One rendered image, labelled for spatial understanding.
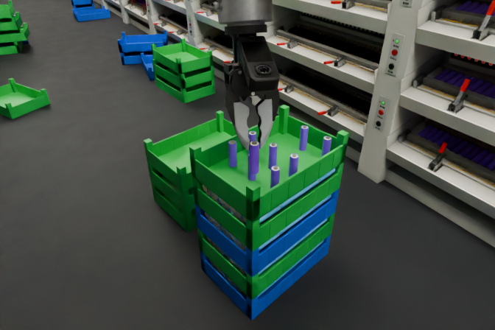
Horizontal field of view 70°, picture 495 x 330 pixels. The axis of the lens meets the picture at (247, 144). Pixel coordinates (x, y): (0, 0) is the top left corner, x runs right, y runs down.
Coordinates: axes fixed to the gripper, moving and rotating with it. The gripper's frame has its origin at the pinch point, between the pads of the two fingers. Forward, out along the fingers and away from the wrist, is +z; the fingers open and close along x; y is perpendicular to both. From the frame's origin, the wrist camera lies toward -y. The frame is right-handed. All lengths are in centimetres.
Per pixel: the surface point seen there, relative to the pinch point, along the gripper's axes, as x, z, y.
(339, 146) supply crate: -22.2, 6.8, 11.5
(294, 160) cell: -9.9, 7.3, 7.6
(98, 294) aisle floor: 38, 43, 23
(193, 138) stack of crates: 8, 15, 59
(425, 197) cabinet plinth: -64, 37, 34
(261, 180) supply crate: -3.4, 12.3, 10.9
